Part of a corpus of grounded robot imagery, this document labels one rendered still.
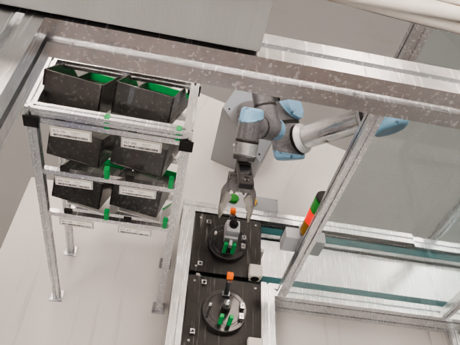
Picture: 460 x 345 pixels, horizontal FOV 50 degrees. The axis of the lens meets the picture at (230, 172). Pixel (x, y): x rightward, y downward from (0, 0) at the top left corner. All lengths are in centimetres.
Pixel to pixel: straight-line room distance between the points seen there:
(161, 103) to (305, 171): 123
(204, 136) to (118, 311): 90
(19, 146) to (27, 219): 150
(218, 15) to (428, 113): 25
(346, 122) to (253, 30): 125
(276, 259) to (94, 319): 65
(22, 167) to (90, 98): 217
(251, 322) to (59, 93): 90
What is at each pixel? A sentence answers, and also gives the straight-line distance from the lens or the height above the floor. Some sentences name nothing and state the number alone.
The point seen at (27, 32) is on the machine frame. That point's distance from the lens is 50.
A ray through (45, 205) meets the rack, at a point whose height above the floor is 134.
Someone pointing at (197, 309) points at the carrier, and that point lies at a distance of 158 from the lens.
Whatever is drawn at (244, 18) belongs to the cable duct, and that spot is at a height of 213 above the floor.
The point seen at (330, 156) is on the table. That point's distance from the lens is 232.
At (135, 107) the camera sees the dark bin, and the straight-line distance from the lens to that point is 110.
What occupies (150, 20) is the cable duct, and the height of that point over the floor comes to 211.
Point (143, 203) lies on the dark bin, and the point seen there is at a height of 133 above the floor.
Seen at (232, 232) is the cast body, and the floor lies 108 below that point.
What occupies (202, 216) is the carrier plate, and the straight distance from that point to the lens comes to 177.
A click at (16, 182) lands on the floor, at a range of 316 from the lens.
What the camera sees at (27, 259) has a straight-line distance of 180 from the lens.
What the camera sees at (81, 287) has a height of 86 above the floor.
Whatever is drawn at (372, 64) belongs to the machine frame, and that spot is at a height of 209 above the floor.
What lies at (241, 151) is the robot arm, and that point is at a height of 131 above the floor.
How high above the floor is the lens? 237
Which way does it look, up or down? 46 degrees down
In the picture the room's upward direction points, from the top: 15 degrees clockwise
